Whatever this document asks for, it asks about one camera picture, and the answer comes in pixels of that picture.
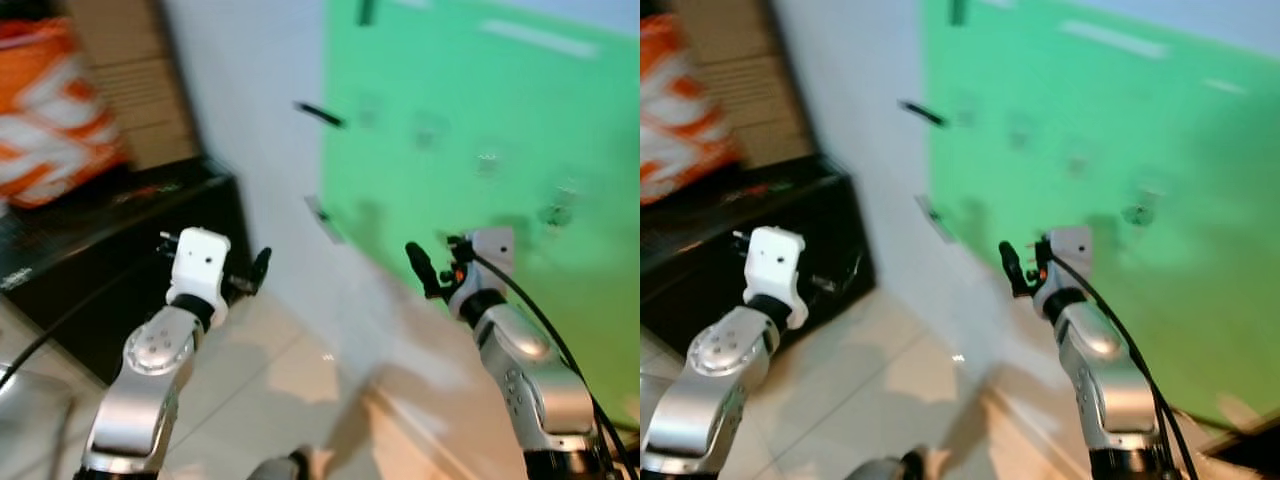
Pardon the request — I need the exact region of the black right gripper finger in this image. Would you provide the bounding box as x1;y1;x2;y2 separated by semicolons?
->
405;241;445;300
998;241;1036;299

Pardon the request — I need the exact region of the black cabinet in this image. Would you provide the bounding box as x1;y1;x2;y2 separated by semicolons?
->
640;155;876;356
0;155;251;386

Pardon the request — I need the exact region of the orange and white bag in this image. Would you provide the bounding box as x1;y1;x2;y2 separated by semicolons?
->
0;18;129;209
640;12;741;206

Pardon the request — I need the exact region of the long black tape strip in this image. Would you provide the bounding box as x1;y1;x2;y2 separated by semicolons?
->
293;100;348;129
898;100;949;128

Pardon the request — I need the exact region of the tan cardboard box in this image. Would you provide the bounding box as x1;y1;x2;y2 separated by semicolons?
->
62;0;201;171
672;0;816;169

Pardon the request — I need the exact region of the green board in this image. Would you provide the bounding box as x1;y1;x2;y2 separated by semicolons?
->
318;0;641;429
918;0;1280;433

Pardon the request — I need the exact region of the grey robot leg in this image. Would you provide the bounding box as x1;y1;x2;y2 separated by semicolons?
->
245;450;311;480
848;452;926;480

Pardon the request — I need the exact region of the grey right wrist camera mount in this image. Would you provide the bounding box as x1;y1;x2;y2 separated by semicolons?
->
447;226;517;319
1033;226;1095;317

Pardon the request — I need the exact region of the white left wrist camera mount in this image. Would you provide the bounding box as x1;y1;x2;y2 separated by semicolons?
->
165;228;233;326
743;226;809;329

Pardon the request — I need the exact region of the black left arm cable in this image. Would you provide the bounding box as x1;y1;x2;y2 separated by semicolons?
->
0;262;166;391

